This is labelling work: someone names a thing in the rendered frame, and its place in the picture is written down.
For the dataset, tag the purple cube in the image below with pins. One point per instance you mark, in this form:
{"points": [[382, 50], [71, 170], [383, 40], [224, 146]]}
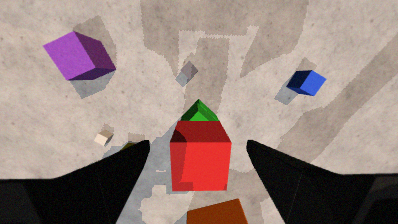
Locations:
{"points": [[79, 57]]}

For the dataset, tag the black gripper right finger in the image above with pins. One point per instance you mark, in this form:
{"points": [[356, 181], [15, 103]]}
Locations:
{"points": [[307, 194]]}

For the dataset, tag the green block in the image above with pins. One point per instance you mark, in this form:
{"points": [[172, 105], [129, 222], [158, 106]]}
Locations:
{"points": [[204, 106], [198, 113]]}

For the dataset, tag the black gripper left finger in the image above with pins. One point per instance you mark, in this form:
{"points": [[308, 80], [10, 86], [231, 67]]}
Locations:
{"points": [[94, 194]]}

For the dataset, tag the blue cube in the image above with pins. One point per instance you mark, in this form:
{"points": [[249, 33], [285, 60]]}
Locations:
{"points": [[306, 82]]}

